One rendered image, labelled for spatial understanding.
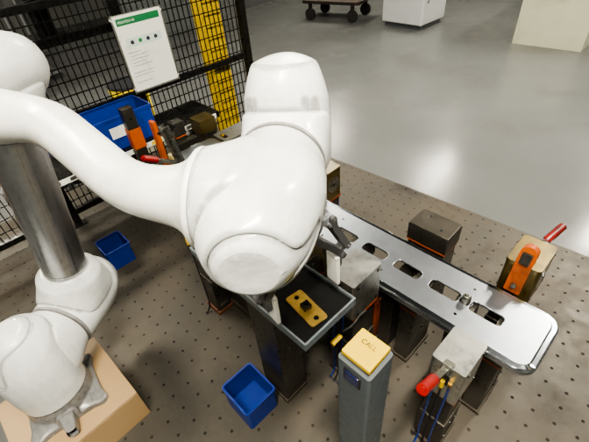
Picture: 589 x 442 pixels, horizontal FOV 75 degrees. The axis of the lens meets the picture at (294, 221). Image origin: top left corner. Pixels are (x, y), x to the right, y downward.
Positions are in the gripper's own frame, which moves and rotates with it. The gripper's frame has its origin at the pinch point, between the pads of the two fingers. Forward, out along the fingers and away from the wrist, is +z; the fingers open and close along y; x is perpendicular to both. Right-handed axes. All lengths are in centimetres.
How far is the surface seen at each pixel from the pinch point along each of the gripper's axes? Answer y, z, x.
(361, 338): 3.3, 4.1, -11.2
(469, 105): 331, 119, 163
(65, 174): -26, 17, 115
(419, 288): 31.3, 20.0, -3.2
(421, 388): 5.5, 6.7, -22.5
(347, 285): 12.6, 9.2, 2.3
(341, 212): 37, 20, 31
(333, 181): 46, 20, 45
